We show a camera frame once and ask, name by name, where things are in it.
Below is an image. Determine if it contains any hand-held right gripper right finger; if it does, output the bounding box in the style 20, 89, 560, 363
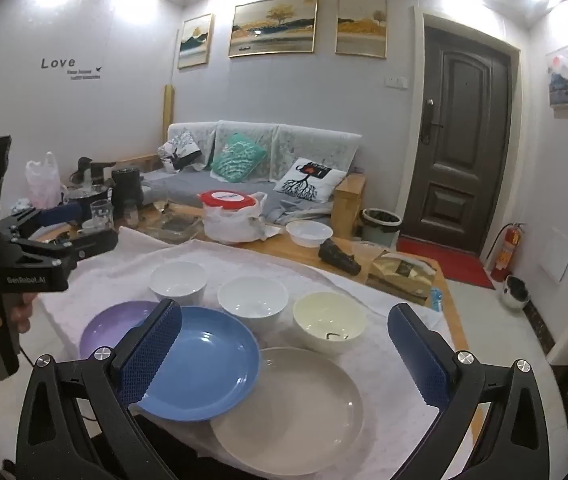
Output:
388, 302, 551, 480

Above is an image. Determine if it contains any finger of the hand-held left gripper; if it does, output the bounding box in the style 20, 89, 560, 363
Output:
39, 229, 120, 262
0, 206, 84, 242

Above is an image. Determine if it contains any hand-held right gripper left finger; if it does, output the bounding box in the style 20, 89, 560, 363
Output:
14, 299, 185, 480

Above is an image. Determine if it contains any purple plate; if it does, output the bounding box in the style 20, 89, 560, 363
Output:
79, 301, 162, 361

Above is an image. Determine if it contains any blue plate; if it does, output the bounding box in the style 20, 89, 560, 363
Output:
136, 306, 261, 422

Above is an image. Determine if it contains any cream bowl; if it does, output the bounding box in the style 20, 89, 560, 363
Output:
292, 292, 367, 356

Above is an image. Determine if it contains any beige plate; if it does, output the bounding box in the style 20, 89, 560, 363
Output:
209, 347, 365, 476

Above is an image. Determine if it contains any glass cup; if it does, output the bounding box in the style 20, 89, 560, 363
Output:
90, 200, 113, 233

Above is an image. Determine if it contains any metal pot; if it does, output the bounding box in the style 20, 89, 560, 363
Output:
64, 185, 110, 221

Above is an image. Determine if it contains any thin white plastic bag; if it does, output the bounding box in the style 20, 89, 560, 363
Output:
25, 152, 61, 208

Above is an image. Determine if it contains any black tabletop appliance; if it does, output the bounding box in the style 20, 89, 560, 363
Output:
78, 157, 116, 186

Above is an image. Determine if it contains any black kettle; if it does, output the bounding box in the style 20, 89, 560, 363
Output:
111, 166, 144, 221

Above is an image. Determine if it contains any clear plastic container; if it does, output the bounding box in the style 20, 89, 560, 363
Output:
156, 212, 205, 243

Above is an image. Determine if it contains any gold tissue box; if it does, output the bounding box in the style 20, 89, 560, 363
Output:
366, 252, 437, 306

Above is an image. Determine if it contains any red doormat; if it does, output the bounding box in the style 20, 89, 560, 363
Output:
396, 237, 496, 291

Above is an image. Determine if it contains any black and white pillow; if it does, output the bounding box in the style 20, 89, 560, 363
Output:
159, 137, 202, 171

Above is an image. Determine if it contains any black bag roll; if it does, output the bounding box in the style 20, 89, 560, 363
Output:
318, 239, 361, 276

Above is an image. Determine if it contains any red round lid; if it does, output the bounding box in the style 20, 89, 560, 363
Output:
200, 190, 257, 211

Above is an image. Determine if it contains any grey trash bin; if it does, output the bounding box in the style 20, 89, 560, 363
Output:
361, 207, 402, 248

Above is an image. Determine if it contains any red fire extinguisher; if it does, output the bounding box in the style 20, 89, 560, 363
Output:
484, 223, 526, 282

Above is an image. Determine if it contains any leaning wooden board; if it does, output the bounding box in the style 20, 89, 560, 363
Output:
163, 85, 177, 143

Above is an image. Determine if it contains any white pink-dotted tablecloth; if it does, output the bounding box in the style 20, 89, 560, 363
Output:
39, 226, 457, 480

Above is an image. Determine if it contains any teal pillow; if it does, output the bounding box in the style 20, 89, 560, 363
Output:
210, 132, 267, 183

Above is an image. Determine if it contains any white plastic bowl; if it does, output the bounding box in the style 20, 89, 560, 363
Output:
285, 220, 334, 247

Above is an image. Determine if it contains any white tree-print pillow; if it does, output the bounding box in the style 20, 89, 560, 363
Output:
274, 158, 347, 204

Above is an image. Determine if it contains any small mountain painting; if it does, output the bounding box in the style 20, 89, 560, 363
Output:
177, 13, 213, 69

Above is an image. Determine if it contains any dark brown door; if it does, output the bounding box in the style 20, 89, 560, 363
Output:
399, 12, 512, 258

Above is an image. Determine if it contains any grey sofa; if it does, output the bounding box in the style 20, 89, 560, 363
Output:
141, 121, 367, 236

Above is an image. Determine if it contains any large golden tree painting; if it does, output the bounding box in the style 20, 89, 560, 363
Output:
228, 0, 319, 58

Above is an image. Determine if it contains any small golden tree painting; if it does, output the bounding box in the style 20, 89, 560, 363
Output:
335, 0, 389, 57

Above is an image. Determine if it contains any black wall lettering decal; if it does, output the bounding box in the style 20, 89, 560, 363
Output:
40, 57, 105, 81

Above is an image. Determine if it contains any white wall panel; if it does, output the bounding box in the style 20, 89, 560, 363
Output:
540, 227, 568, 283

